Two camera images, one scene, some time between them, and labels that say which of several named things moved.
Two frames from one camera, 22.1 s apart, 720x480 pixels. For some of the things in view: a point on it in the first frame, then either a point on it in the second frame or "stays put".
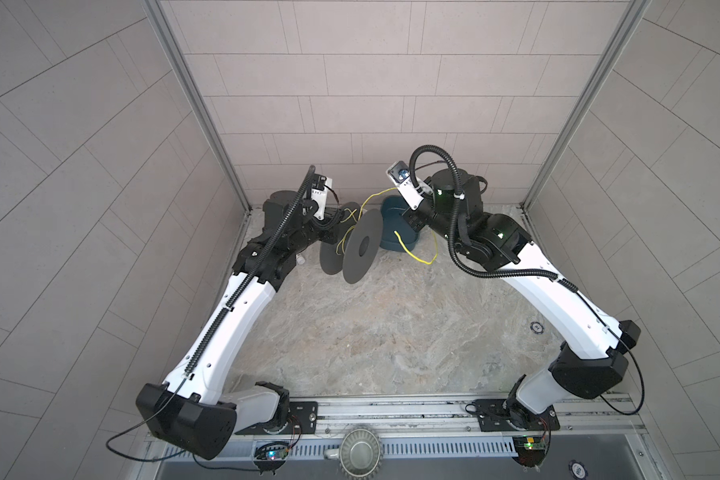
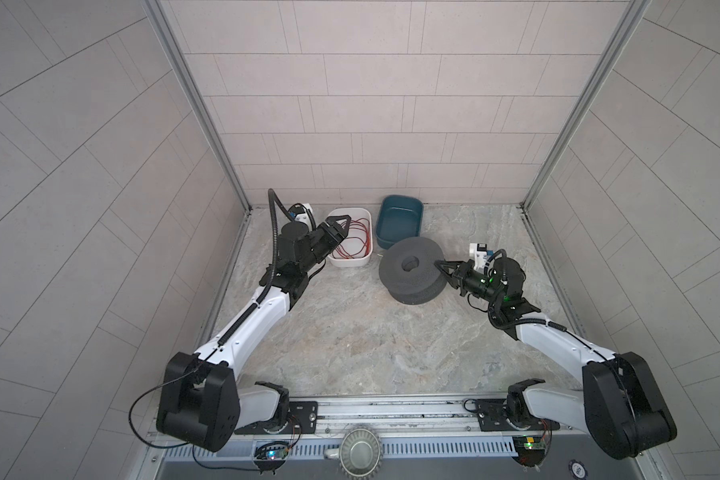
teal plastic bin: (392, 219) stays put
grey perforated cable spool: (356, 244) -> (408, 271)
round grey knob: (360, 453) stays put
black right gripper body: (430, 210) -> (471, 282)
